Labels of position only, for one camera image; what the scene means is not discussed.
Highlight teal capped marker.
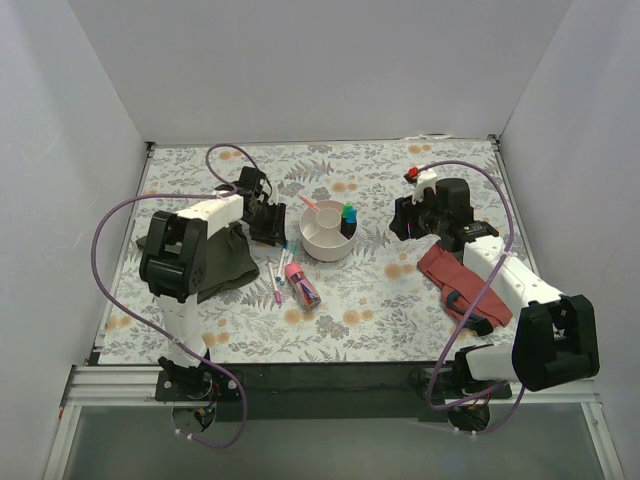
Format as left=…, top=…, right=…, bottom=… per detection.
left=285, top=243, right=298, bottom=266

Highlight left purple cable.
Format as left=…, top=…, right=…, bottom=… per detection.
left=93, top=143, right=249, bottom=449

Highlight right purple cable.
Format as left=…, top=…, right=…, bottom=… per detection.
left=424, top=160, right=525, bottom=438

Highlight blue black highlighter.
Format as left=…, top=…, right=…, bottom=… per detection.
left=340, top=208, right=357, bottom=239

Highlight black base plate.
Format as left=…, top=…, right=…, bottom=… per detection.
left=154, top=361, right=489, bottom=422

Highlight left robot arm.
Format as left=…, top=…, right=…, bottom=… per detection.
left=139, top=167, right=286, bottom=400

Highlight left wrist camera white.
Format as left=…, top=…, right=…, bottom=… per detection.
left=263, top=179, right=280, bottom=205

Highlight red cloth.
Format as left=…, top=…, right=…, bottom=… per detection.
left=417, top=244, right=512, bottom=337

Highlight pink lid pencil jar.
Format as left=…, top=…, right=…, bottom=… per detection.
left=285, top=263, right=321, bottom=310

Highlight pink capped marker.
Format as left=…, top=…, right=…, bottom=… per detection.
left=267, top=259, right=283, bottom=306

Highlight orange pink pen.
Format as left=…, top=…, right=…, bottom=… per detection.
left=298, top=195, right=321, bottom=213

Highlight white round organizer container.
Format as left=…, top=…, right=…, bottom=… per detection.
left=299, top=200, right=358, bottom=262

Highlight aluminium front rail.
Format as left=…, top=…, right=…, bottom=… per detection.
left=45, top=362, right=625, bottom=479

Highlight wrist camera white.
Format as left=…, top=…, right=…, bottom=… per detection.
left=263, top=179, right=280, bottom=205
left=404, top=167, right=438, bottom=204

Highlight floral table mat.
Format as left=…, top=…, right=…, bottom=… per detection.
left=132, top=140, right=521, bottom=363

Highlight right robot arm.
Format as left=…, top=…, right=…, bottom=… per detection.
left=390, top=168, right=600, bottom=398

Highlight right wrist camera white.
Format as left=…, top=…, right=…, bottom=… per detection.
left=404, top=167, right=438, bottom=204

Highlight purple cable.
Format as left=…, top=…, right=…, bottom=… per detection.
left=424, top=160, right=525, bottom=438
left=93, top=143, right=249, bottom=449

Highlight dark green cloth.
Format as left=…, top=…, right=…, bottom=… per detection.
left=136, top=217, right=259, bottom=303

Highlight blue capped marker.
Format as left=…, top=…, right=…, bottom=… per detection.
left=276, top=242, right=289, bottom=285

